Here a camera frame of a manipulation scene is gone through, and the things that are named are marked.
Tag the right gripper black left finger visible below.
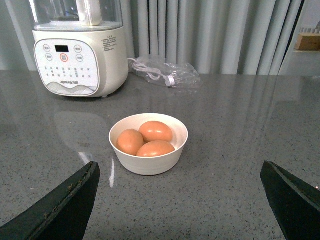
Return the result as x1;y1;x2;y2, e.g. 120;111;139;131
0;161;100;240

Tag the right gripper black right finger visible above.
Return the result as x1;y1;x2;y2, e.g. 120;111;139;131
260;161;320;240

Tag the brown egg in bowl left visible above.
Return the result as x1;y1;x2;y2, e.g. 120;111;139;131
116;129;145;156

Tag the brown egg in bowl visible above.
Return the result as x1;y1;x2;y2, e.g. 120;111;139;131
116;129;145;156
138;121;173;143
136;140;175;158

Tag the brown egg in bowl front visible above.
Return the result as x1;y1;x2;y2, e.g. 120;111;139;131
136;140;175;158

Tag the brown egg in bowl back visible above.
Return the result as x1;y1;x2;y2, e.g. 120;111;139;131
138;121;173;143

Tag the brown cardboard box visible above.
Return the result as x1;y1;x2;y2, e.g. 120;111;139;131
294;32;320;51

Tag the white bowl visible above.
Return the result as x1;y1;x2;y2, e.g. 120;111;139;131
108;113;189;176

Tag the white Joyoung blender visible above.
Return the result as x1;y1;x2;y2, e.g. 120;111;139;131
29;0;129;98

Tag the clear plastic bag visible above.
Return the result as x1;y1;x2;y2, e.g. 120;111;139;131
127;55;203;90

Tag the white power cord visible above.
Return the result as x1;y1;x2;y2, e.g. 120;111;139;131
127;57;175;88

